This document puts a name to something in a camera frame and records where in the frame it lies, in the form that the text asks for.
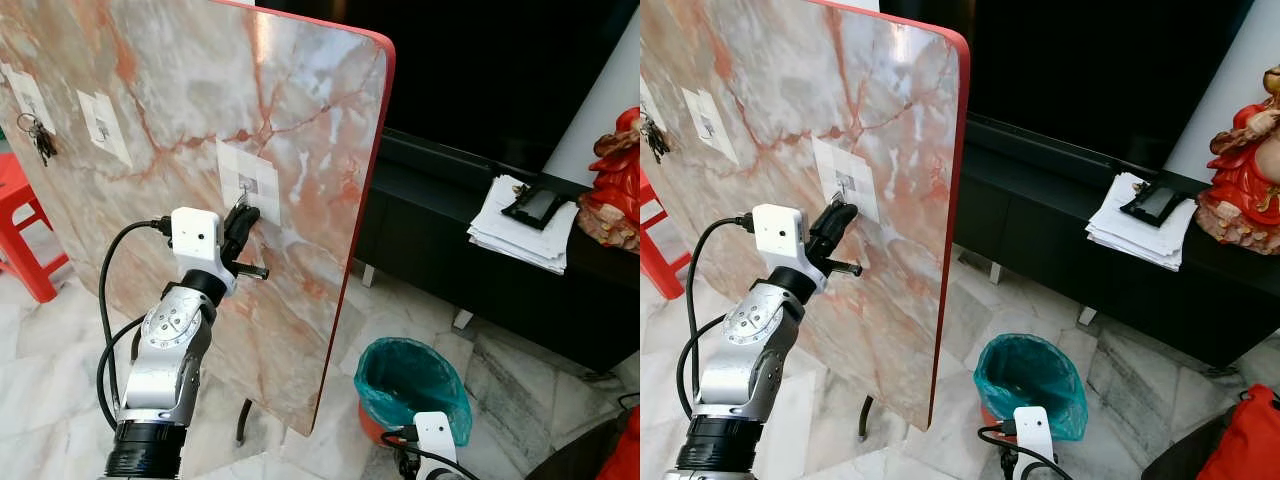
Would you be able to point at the black fabric bag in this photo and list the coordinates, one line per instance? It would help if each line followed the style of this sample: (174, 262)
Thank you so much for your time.
(570, 460)
(1175, 462)

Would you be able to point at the marble pattern folding table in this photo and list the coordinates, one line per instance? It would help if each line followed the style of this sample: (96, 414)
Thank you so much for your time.
(780, 60)
(200, 100)

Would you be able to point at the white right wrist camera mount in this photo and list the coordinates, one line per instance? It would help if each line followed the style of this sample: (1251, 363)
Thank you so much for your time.
(1033, 440)
(435, 445)

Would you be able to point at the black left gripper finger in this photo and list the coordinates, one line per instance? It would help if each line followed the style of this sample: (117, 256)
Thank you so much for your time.
(253, 218)
(847, 218)
(234, 224)
(824, 224)

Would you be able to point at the red robed figurine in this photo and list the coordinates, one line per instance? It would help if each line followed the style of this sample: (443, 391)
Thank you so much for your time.
(1245, 170)
(615, 180)

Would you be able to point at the red plastic stool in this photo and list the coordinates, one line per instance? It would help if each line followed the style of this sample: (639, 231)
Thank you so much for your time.
(30, 260)
(662, 270)

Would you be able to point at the black low console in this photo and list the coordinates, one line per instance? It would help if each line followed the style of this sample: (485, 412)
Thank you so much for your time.
(500, 300)
(1120, 300)

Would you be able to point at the red bag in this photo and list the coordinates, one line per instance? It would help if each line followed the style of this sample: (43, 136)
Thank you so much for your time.
(625, 450)
(1245, 440)

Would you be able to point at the white adhesive hook patch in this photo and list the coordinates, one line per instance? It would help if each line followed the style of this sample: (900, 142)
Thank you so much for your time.
(708, 120)
(100, 125)
(652, 100)
(860, 175)
(25, 95)
(262, 180)

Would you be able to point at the orange bin teal liner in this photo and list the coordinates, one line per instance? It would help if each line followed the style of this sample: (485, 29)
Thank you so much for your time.
(1030, 380)
(410, 385)

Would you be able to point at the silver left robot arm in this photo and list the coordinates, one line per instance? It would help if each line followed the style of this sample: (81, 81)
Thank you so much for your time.
(745, 350)
(165, 360)

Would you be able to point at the black flat device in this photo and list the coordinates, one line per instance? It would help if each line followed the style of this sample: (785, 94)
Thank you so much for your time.
(535, 207)
(1152, 205)

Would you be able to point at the white paper stack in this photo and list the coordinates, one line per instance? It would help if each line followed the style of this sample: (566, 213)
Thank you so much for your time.
(1130, 245)
(520, 250)

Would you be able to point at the black television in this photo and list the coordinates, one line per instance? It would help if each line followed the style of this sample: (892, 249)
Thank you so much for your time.
(1080, 70)
(480, 70)

